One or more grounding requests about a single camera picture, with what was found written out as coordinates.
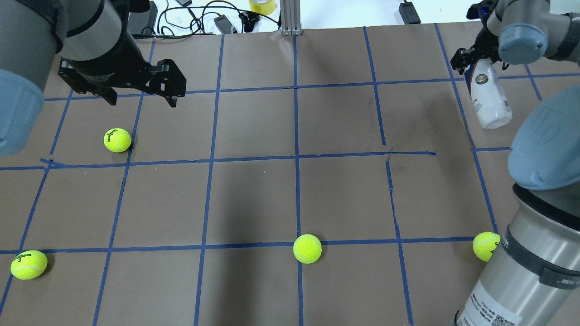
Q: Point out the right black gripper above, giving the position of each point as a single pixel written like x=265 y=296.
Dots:
x=470 y=55

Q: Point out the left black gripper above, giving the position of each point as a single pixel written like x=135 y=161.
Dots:
x=108 y=71

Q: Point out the clear tennis ball can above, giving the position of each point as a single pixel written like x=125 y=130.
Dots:
x=489 y=101

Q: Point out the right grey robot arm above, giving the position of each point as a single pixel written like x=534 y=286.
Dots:
x=535 y=267

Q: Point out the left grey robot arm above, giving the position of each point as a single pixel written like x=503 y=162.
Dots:
x=32 y=32

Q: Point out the upper left tennis ball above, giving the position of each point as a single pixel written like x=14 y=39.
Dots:
x=117 y=140

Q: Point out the tennis ball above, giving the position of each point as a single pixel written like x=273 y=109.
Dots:
x=307 y=249
x=117 y=140
x=484 y=244
x=29 y=264

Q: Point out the lower right tennis ball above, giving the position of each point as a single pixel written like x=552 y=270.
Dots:
x=484 y=244

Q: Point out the lower left tennis ball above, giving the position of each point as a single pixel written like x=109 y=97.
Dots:
x=29 y=264

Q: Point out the centre tennis ball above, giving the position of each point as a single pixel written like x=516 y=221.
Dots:
x=307 y=249

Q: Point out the black box on table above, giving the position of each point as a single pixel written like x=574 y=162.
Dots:
x=141 y=18

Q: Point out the black power adapter right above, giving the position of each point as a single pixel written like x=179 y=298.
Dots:
x=408 y=13

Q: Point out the grey power adapter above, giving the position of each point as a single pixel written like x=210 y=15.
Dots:
x=224 y=25

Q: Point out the yellow tape roll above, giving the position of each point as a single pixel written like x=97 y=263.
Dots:
x=264 y=7

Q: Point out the aluminium frame post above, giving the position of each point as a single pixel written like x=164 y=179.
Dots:
x=290 y=18

